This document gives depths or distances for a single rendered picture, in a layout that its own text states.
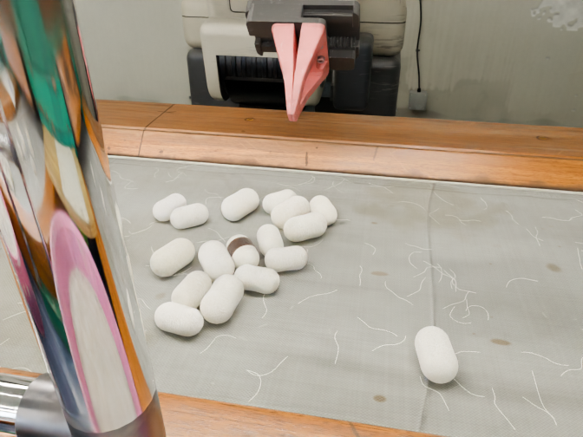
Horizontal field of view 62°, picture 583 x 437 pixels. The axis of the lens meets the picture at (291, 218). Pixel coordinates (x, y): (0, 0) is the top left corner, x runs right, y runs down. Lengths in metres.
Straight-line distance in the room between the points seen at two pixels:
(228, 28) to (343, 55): 0.49
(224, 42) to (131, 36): 1.75
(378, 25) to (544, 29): 1.35
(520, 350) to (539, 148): 0.27
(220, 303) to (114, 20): 2.47
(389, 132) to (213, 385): 0.35
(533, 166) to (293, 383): 0.34
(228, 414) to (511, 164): 0.38
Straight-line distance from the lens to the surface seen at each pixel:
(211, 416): 0.24
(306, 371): 0.29
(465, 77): 2.45
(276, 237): 0.36
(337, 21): 0.47
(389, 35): 1.21
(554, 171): 0.53
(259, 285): 0.33
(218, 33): 0.96
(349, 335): 0.31
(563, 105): 2.58
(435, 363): 0.28
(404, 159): 0.50
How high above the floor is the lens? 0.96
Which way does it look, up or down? 31 degrees down
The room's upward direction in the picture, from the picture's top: straight up
